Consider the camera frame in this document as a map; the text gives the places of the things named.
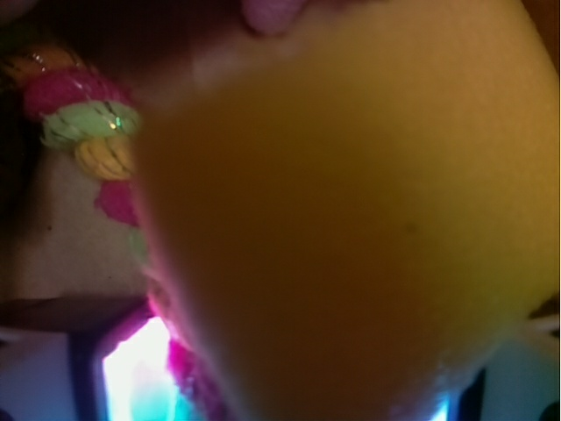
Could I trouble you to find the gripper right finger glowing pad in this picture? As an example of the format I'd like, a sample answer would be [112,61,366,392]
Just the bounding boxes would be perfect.
[420,324,561,421]

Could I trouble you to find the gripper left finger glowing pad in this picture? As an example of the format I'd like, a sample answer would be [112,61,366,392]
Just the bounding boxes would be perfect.
[69,306,194,421]

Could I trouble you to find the multicolored braided rope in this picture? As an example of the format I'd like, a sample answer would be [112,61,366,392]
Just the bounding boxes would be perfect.
[0,43,238,421]

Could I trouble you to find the brown paper bag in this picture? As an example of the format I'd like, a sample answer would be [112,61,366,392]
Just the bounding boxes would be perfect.
[1,151,146,332]

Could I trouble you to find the yellow sponge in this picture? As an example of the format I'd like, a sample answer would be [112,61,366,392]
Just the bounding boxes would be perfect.
[135,1,559,420]

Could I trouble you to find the pink toy object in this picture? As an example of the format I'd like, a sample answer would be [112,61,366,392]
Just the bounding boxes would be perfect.
[240,0,307,35]

